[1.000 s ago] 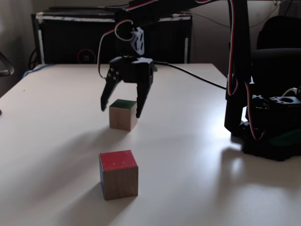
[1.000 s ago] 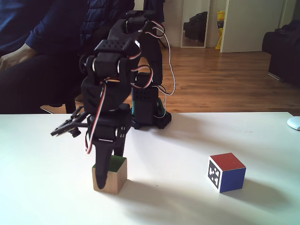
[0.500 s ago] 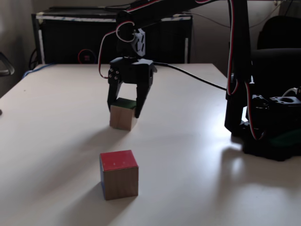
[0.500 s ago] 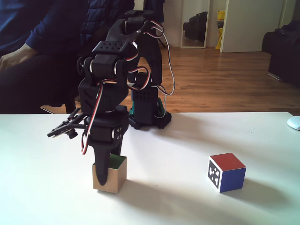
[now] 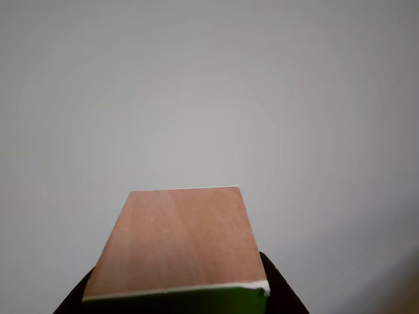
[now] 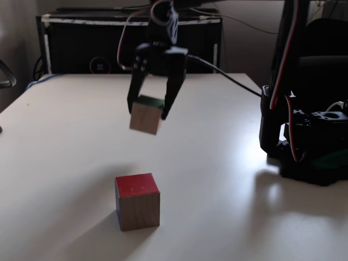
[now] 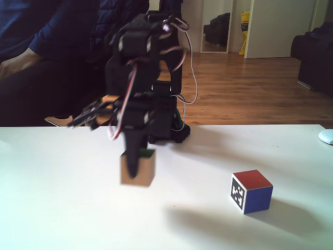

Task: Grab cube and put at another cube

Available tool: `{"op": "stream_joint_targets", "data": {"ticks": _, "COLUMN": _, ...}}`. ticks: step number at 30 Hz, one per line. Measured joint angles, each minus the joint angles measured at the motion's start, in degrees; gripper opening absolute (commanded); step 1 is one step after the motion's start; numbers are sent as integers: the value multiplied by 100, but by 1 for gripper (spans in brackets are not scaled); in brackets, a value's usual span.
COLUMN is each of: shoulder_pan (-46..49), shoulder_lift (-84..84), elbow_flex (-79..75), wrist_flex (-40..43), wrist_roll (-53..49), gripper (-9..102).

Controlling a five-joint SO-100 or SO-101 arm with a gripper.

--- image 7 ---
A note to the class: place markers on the green clamp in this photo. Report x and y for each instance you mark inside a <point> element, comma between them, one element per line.
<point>179,121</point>

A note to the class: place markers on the cube with black-white marker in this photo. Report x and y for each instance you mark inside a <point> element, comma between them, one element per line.
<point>257,198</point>

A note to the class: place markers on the wooden cube with green face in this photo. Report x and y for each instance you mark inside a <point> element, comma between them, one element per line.
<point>147,172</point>

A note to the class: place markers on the person's hand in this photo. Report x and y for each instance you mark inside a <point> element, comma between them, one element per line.
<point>18,63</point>

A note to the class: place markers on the black sofa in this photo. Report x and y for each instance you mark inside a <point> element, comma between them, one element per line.
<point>314,65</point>

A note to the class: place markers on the white round object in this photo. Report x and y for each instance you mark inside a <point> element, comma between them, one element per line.
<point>327,136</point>

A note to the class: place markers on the yellow bag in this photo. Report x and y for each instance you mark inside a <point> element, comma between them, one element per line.
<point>244,34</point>

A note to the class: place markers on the person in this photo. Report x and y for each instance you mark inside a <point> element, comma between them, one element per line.
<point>65,31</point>

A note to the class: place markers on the white door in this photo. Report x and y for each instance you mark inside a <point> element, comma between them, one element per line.
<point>281,28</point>

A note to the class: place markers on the white-framed mirror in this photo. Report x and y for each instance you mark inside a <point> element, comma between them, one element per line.
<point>217,26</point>

